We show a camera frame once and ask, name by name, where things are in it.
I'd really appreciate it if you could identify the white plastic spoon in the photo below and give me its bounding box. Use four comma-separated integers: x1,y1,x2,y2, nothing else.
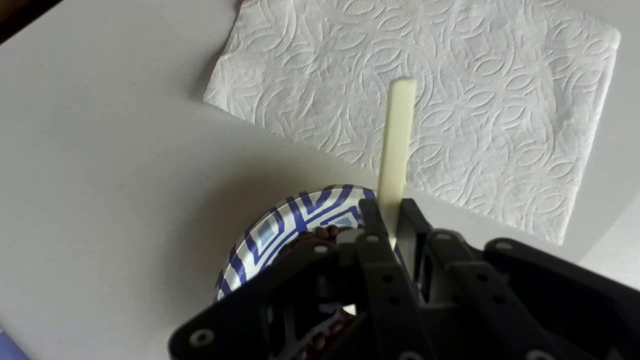
376,77,420,249

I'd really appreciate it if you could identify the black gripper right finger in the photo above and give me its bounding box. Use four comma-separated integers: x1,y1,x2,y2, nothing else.
397,198,640,360

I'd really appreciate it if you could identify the blue patterned paper bowl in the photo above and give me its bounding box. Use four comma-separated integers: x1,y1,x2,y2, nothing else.
217,184,381,304

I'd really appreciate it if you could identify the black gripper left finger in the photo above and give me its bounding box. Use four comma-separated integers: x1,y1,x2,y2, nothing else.
169,195,436,360

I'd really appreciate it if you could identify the large unfolded white paper napkin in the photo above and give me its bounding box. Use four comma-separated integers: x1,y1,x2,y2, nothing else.
203,0,622,246

